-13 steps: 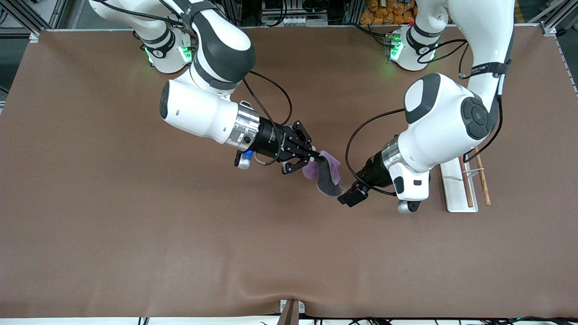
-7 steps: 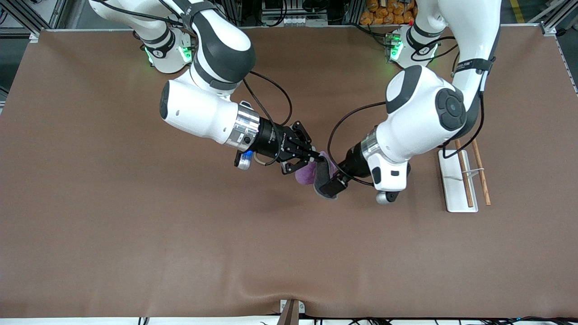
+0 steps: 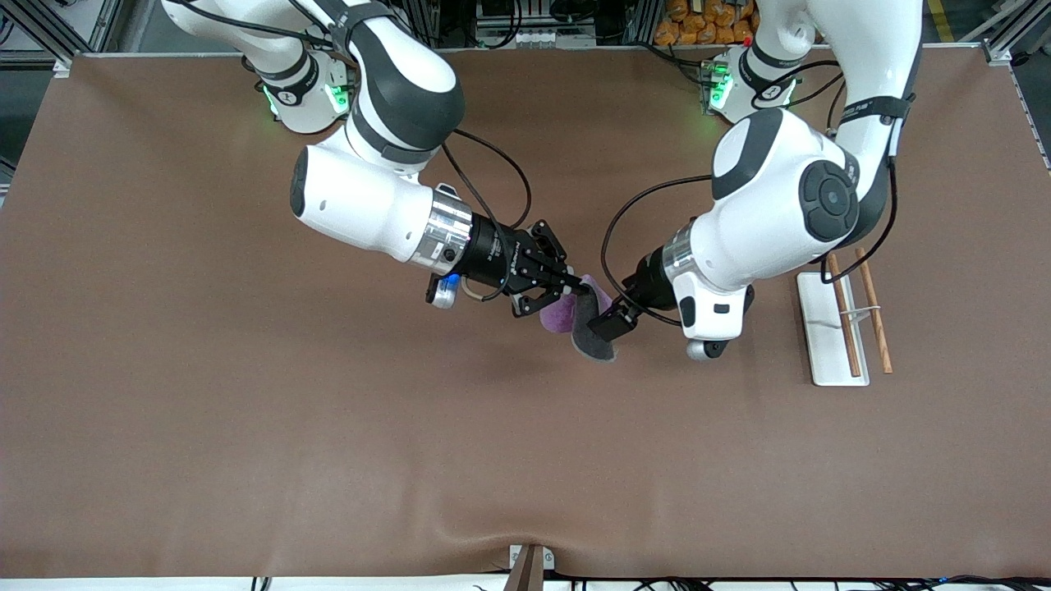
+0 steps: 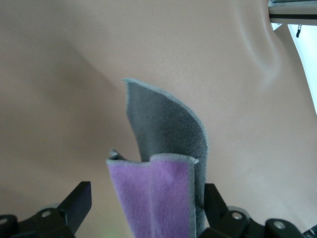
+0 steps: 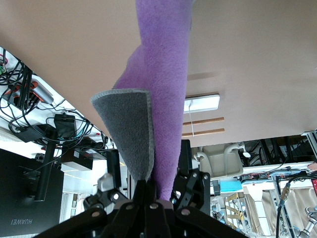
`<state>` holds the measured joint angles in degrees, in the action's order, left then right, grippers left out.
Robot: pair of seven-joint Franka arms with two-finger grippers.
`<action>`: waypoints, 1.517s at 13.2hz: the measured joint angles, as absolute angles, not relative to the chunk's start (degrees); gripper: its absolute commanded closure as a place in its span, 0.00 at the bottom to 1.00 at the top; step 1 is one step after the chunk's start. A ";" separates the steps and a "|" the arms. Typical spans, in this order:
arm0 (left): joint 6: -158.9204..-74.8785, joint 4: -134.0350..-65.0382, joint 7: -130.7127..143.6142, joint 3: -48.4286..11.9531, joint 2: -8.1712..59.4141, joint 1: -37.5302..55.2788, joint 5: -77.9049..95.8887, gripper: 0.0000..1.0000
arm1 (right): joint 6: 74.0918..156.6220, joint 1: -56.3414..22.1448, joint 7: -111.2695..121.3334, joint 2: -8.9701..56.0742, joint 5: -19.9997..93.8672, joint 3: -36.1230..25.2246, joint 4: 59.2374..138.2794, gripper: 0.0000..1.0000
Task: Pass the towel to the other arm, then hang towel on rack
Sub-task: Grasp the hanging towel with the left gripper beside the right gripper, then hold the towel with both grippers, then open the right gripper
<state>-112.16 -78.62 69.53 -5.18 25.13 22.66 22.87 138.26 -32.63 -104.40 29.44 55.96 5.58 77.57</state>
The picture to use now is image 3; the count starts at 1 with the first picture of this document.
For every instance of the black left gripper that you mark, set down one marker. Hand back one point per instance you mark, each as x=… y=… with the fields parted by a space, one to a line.
x=654 y=287

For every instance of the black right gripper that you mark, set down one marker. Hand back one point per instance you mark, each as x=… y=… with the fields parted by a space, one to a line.
x=495 y=254

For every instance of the purple and grey towel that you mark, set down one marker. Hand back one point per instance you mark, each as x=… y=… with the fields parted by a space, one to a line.
x=591 y=345

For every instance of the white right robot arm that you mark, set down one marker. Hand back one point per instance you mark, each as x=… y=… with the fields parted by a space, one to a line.
x=361 y=205

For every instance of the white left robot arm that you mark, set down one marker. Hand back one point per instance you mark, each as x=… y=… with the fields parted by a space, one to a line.
x=772 y=205

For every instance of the brown table mat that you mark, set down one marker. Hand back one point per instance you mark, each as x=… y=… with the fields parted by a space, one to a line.
x=493 y=451

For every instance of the grey metal equipment shelf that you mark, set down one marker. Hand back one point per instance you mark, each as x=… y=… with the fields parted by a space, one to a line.
x=534 y=37

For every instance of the orange snack packets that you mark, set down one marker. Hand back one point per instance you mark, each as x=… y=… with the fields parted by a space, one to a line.
x=698 y=25

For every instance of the white rack base plate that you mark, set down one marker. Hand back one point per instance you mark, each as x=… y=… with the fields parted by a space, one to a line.
x=821 y=345

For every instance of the grey metal mount bracket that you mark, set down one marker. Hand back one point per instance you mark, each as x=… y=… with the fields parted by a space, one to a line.
x=530 y=574

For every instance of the aluminium frame profile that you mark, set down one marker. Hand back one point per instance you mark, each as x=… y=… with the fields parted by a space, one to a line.
x=1014 y=37
x=86 y=33

